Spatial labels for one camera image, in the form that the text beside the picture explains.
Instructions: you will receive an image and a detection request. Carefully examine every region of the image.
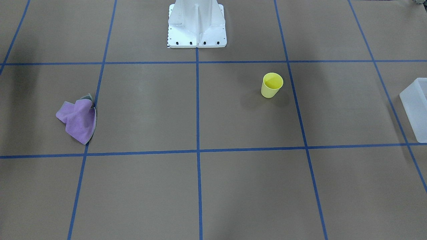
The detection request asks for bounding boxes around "yellow plastic cup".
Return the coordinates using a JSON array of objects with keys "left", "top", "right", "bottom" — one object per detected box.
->
[{"left": 261, "top": 72, "right": 284, "bottom": 98}]

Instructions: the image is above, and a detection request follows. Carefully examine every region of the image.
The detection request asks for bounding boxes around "purple cloth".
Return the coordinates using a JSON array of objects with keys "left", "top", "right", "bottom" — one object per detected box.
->
[{"left": 55, "top": 94, "right": 97, "bottom": 145}]

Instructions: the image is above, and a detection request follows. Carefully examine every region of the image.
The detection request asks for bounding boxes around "translucent plastic storage box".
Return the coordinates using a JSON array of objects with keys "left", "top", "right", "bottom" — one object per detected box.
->
[{"left": 399, "top": 78, "right": 427, "bottom": 143}]

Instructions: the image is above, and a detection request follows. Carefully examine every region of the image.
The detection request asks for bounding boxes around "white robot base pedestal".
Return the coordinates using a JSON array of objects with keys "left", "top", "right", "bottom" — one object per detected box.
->
[{"left": 167, "top": 0, "right": 227, "bottom": 48}]

